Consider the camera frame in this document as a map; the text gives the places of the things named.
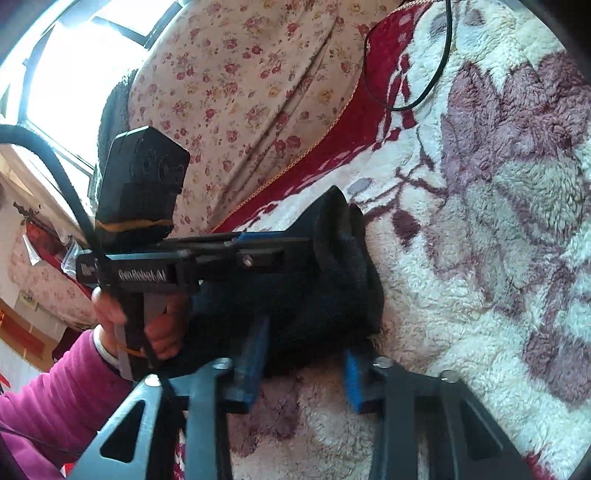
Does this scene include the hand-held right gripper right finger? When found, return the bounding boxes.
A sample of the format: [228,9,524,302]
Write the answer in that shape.
[344,348,539,480]

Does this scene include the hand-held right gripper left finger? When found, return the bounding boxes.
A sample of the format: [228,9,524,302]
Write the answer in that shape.
[67,316,271,480]

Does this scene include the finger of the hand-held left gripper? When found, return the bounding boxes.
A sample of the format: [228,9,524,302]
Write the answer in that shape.
[194,249,287,282]
[168,232,311,252]

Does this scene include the dark pants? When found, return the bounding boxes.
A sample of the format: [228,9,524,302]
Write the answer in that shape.
[185,185,386,379]

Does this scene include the person's left forearm pink sleeve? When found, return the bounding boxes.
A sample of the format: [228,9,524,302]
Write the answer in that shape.
[0,325,139,467]

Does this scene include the person's left hand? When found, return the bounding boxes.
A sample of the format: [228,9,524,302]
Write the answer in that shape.
[91,288,190,361]

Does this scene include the grey plush blanket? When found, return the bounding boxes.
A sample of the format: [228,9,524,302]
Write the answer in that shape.
[90,69,144,213]

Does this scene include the floral print bed sheet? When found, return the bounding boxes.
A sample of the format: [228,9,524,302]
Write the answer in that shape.
[124,0,402,232]

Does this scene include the window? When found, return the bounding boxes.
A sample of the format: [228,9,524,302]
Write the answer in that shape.
[0,0,185,176]

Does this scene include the wooden furniture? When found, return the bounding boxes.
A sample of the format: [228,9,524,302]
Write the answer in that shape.
[0,300,61,374]

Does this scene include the red and white fleece blanket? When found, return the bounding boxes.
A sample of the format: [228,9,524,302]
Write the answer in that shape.
[171,0,591,480]

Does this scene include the thick black sleeved cable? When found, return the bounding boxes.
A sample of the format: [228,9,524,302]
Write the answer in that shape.
[0,124,185,416]

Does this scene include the thin black cable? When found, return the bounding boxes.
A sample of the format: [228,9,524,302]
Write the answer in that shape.
[362,0,453,112]

